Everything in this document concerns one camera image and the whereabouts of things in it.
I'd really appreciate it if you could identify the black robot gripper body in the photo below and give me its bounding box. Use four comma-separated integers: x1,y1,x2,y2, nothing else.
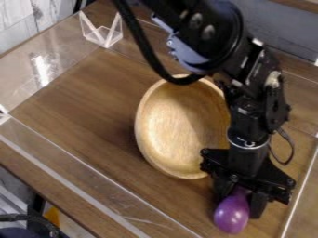
199,139,298,206

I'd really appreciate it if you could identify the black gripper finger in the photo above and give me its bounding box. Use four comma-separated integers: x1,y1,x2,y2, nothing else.
250,192,269,219
213,174,237,204

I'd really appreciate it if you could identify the purple toy eggplant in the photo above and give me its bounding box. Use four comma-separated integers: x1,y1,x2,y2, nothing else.
214,187,250,234

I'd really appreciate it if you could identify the brown wooden bowl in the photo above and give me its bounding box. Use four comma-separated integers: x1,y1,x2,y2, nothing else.
134,79,230,179

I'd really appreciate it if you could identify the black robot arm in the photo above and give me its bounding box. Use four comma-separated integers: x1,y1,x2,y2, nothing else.
142,0,295,218

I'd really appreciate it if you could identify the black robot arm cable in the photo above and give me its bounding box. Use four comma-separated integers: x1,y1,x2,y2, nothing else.
111,0,209,86

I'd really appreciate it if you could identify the clear acrylic tray wall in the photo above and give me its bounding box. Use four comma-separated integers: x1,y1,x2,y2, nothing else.
0,17,318,238

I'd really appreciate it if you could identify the clear acrylic corner bracket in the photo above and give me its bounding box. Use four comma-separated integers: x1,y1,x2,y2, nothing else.
79,12,123,48

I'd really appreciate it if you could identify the black cable bottom left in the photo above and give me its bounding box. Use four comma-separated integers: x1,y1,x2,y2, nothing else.
0,213,62,238

